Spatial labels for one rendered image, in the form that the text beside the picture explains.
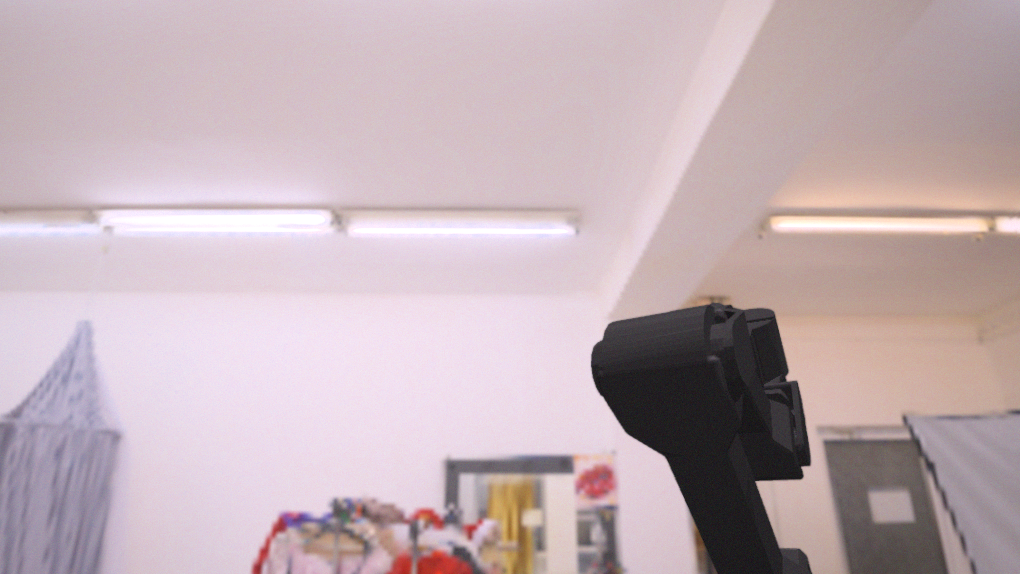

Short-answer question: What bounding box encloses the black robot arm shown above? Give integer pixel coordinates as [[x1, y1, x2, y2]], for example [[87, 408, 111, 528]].
[[591, 303, 812, 574]]

